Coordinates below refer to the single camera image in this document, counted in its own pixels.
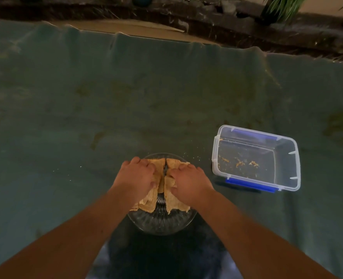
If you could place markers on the person's left forearm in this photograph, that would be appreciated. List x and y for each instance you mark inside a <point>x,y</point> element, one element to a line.
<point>58,241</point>

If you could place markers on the clear glass bowl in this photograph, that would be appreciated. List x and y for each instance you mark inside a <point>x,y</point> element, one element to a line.
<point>162,217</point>

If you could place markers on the person's right forearm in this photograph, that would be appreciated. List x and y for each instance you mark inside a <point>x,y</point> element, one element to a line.
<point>255,244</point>

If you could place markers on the dark stone ledge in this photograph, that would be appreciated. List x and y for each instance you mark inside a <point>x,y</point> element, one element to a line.
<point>188,17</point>

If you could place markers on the person's right hand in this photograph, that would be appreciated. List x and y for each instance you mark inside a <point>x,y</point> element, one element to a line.
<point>191,183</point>

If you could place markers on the person's left hand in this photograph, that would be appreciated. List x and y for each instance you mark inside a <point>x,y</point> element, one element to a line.
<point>133,178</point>

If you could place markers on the food crumbs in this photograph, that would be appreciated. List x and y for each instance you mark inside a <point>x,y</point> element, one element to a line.
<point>239,162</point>

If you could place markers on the clear plastic container blue clips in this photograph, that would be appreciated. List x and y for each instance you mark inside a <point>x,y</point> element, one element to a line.
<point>257,158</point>

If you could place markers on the torn flatbread piece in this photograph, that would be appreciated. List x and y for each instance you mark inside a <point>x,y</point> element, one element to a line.
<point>173,188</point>
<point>152,185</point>

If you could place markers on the person's dark trousers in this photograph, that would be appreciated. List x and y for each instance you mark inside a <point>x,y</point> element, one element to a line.
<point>165,255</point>

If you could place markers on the person's left fingers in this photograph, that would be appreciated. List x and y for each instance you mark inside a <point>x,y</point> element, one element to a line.
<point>148,174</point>

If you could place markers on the green cloth sheet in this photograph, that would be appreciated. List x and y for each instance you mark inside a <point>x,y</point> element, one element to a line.
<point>159,92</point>

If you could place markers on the person's right fingers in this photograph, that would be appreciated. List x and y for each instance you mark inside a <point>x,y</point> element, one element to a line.
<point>180,175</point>

